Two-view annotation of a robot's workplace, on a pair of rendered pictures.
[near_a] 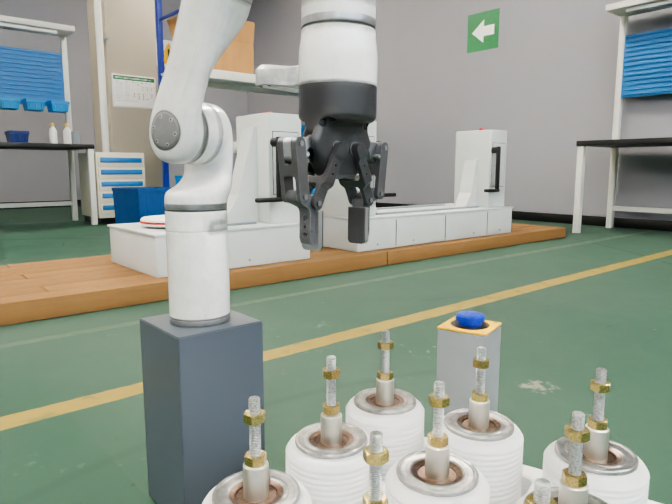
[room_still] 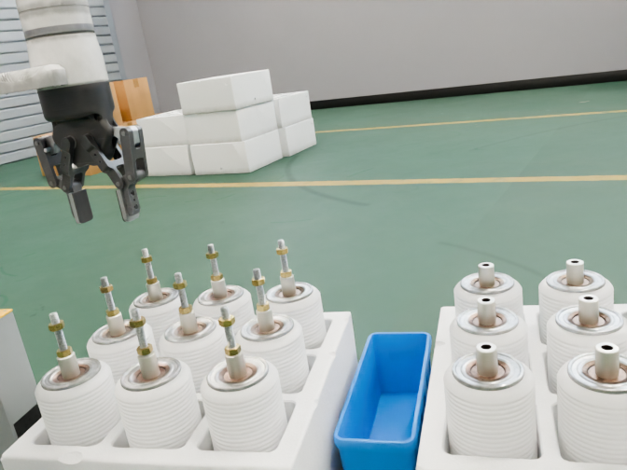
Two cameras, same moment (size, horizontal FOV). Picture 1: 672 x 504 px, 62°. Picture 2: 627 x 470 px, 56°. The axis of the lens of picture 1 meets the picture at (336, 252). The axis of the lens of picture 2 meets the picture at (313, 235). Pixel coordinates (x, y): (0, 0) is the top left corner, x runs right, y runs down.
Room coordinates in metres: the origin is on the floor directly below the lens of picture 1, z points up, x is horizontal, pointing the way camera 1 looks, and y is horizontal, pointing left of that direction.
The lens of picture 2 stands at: (0.53, 0.71, 0.61)
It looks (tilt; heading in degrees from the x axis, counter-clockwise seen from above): 17 degrees down; 253
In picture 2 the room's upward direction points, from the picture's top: 9 degrees counter-clockwise
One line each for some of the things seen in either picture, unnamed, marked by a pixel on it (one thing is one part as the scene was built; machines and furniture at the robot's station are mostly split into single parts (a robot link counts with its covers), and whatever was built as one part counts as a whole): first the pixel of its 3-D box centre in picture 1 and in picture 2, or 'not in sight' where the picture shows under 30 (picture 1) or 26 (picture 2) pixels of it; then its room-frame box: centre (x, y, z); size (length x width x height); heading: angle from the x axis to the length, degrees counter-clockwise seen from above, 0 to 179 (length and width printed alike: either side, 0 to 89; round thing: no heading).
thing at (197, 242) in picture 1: (198, 265); not in sight; (0.85, 0.21, 0.39); 0.09 x 0.09 x 0.17; 41
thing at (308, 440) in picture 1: (331, 440); (151, 374); (0.55, 0.00, 0.25); 0.08 x 0.08 x 0.01
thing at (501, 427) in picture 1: (478, 424); (118, 332); (0.59, -0.16, 0.25); 0.08 x 0.08 x 0.01
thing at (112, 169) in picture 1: (112, 187); not in sight; (5.75, 2.27, 0.35); 0.57 x 0.47 x 0.69; 41
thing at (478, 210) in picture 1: (413, 181); not in sight; (3.74, -0.51, 0.45); 1.51 x 0.57 x 0.74; 131
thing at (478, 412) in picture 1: (479, 413); (116, 324); (0.59, -0.16, 0.26); 0.02 x 0.02 x 0.03
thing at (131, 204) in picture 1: (148, 209); not in sight; (4.89, 1.64, 0.19); 0.50 x 0.41 x 0.37; 45
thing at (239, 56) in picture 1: (211, 48); not in sight; (5.75, 1.22, 1.70); 0.71 x 0.54 x 0.51; 134
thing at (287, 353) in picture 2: not in sight; (277, 384); (0.39, -0.03, 0.16); 0.10 x 0.10 x 0.18
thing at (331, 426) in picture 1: (331, 428); (148, 365); (0.55, 0.00, 0.26); 0.02 x 0.02 x 0.03
